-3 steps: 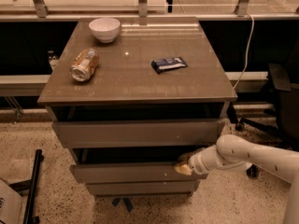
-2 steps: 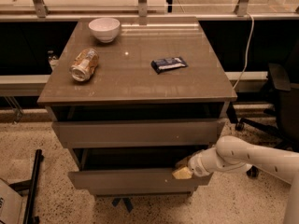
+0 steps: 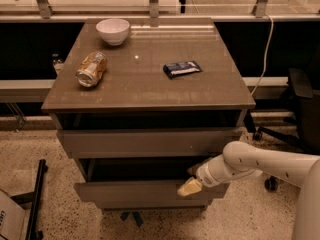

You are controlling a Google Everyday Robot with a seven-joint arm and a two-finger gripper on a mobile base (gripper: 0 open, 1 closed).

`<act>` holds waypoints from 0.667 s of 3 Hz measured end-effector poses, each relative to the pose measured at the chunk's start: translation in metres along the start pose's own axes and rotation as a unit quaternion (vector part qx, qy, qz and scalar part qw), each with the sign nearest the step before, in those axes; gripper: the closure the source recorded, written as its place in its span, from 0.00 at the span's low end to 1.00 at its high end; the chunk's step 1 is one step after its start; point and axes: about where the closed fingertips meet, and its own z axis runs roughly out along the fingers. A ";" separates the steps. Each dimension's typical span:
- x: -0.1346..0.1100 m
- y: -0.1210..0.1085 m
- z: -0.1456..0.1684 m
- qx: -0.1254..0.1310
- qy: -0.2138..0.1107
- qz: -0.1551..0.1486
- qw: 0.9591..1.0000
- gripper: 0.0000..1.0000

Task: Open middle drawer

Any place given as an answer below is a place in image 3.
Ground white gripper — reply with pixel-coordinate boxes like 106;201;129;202
177;160;220;197

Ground grey drawer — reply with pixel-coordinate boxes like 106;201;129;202
96;200;212;210
57;127;242;159
74;156;228;205

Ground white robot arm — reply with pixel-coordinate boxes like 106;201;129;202
177;141;320;240

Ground grey drawer cabinet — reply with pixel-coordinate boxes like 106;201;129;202
41;17;256;212

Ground grey bottom drawer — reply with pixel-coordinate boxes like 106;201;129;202
96;200;212;210

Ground grey top drawer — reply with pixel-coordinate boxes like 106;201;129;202
57;127;242;159

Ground dark blue snack packet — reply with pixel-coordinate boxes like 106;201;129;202
163;61;202;79

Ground black office chair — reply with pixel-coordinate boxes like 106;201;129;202
252;47;320;192

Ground black metal stand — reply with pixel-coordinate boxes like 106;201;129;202
11;159;48;240

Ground white ceramic bowl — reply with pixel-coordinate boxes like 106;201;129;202
96;19;130;46

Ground clear bottle behind cabinet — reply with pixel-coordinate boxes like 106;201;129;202
52;54;64;74

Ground white cardboard box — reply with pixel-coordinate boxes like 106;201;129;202
0;191;25;240

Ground white cable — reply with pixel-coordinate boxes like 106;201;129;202
249;14;274;97

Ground metal railing post right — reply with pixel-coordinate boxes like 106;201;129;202
252;0;268;18

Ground metal railing post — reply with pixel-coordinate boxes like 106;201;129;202
149;0;159;18
252;0;268;18
36;0;53;19

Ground metal railing post middle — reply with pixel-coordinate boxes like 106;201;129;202
149;0;159;18

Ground metal railing post left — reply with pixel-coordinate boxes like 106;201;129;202
36;0;53;19

